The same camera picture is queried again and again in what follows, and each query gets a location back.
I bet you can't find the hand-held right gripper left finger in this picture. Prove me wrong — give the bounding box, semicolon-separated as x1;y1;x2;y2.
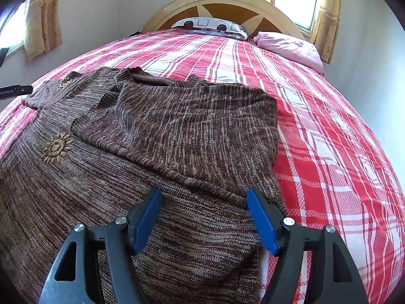
38;187;163;304

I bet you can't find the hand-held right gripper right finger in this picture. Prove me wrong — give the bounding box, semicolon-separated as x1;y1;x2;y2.
246;187;369;304

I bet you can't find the brown knit sweater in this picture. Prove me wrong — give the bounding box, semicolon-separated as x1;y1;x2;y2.
0;66;287;304

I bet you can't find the window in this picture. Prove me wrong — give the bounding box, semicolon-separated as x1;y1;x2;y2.
275;0;323;35
0;0;32;59

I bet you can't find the red plaid blanket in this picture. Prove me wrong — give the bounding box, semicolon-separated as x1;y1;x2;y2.
0;27;405;304

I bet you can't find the pink pillow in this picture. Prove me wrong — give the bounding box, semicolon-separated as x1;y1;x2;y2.
253;31;325;73

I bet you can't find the white patterned pillow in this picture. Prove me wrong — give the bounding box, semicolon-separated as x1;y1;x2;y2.
171;17;249;41

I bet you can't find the cream wooden headboard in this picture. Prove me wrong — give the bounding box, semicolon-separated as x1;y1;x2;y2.
141;0;306;40

